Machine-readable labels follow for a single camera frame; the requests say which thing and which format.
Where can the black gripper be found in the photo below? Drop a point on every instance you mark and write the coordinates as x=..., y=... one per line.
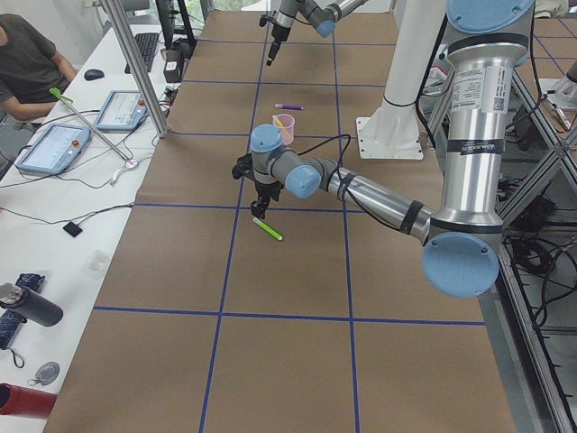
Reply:
x=277, y=34
x=264, y=190

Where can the green marker pen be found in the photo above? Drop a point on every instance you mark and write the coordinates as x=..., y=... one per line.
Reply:
x=268, y=229

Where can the purple marker pen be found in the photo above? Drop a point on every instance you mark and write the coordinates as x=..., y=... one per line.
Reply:
x=289, y=107

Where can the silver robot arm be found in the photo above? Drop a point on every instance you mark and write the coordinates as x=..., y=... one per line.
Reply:
x=485, y=41
x=323, y=20

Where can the pink mesh pen holder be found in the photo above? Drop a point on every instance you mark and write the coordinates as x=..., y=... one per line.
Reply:
x=286, y=125

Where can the black cardboard box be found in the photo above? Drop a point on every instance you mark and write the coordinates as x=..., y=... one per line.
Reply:
x=175, y=62

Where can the black keyboard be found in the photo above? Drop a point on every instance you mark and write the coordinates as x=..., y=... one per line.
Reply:
x=147, y=43

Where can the far teach pendant tablet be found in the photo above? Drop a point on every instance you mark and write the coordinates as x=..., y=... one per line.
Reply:
x=122, y=112

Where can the teach pendant tablet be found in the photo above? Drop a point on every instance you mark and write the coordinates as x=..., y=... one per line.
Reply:
x=55, y=149
x=122, y=112

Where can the black computer mouse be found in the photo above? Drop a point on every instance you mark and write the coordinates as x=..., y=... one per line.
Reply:
x=93, y=74

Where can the near teach pendant tablet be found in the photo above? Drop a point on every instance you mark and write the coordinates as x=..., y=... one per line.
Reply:
x=55, y=149

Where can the metal reacher stick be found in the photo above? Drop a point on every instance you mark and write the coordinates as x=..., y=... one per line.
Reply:
x=129, y=162

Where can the seated person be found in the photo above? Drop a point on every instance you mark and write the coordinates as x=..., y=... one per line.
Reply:
x=30, y=66

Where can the black water bottle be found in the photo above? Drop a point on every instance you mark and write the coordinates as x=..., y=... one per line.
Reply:
x=30, y=305

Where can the red bottle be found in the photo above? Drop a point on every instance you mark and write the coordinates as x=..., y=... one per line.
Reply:
x=26, y=402

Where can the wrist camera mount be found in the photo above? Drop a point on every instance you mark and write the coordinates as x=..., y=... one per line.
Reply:
x=265, y=19
x=243, y=167

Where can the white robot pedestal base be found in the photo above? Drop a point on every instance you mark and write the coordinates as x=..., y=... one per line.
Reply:
x=392, y=132

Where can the aluminium frame post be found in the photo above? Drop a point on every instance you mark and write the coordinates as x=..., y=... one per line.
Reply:
x=129, y=48

